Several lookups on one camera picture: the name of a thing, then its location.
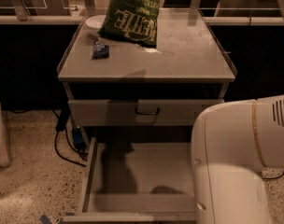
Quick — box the black floor cable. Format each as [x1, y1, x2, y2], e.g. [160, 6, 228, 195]
[51, 109, 89, 168]
[262, 168, 284, 181]

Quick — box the black floor cable left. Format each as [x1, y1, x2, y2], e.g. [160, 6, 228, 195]
[51, 109, 89, 168]

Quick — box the open grey middle drawer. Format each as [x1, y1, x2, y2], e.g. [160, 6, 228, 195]
[63, 139, 196, 224]

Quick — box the white bowl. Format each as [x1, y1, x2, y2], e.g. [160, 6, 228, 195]
[85, 15, 106, 30]

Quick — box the black floor cable right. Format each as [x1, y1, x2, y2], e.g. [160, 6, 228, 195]
[262, 168, 284, 181]

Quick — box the green jalapeno chip bag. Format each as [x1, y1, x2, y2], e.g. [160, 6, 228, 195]
[98, 0, 160, 48]

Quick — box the black drawer handle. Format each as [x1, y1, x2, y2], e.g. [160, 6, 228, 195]
[135, 107, 161, 116]

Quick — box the grey drawer cabinet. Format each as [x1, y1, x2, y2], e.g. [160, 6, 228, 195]
[59, 8, 236, 143]

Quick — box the blue power box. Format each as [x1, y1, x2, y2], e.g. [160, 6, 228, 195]
[72, 128, 86, 149]

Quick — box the dark blue snack packet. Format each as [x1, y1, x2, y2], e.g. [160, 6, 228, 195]
[92, 41, 109, 59]

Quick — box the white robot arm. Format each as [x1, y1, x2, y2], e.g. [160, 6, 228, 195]
[191, 0, 284, 224]

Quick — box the grey top drawer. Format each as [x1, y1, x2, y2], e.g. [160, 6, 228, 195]
[68, 99, 223, 126]

